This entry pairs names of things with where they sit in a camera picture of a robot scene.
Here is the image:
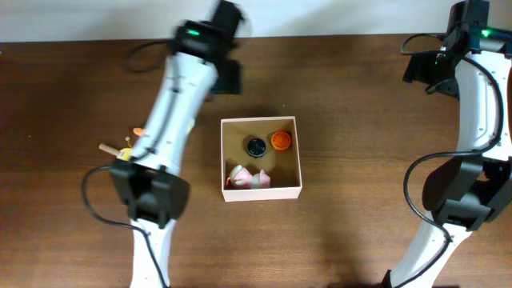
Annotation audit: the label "black round puck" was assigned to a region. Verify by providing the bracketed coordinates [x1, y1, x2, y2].
[246, 138, 266, 158]

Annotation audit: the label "orange round puck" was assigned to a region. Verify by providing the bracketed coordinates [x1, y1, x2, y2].
[270, 130, 292, 151]

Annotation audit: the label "pink white bunny figurine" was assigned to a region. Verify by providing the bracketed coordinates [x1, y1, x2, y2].
[226, 165, 271, 190]

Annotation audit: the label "yellow wooden rattle drum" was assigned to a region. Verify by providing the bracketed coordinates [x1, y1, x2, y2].
[98, 136, 132, 162]

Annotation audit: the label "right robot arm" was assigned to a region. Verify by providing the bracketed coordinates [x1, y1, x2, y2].
[382, 1, 511, 287]

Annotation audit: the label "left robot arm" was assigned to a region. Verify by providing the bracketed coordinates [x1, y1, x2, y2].
[109, 1, 244, 287]

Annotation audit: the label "yellow plush duck toy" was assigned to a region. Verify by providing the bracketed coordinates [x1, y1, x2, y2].
[133, 127, 144, 137]

